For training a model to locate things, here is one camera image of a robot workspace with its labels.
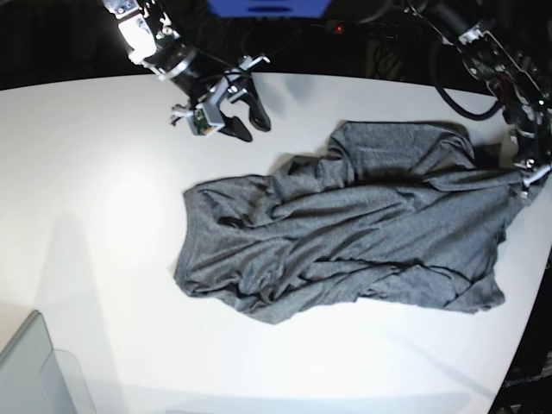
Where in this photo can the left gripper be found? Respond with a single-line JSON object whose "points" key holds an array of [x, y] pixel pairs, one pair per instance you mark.
{"points": [[533, 158]]}

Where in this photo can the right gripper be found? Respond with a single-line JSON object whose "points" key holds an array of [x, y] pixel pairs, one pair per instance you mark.
{"points": [[232, 85]]}

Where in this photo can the grey t-shirt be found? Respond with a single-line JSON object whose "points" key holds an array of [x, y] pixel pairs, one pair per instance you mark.
{"points": [[393, 211]]}

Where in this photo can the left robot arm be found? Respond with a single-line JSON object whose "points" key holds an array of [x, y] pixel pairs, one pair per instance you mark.
{"points": [[520, 85]]}

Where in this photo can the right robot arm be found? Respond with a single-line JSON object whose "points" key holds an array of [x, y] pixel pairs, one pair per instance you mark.
{"points": [[155, 41]]}

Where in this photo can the blue plastic bin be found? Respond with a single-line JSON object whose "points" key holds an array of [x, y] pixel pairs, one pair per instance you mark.
{"points": [[269, 8]]}

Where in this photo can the black power strip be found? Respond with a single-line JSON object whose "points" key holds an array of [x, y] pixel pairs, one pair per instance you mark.
{"points": [[374, 30]]}

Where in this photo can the translucent grey tray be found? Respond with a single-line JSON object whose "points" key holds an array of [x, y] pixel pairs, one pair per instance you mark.
{"points": [[36, 377]]}

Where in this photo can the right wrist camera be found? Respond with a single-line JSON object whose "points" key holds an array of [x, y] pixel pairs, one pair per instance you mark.
{"points": [[200, 125]]}

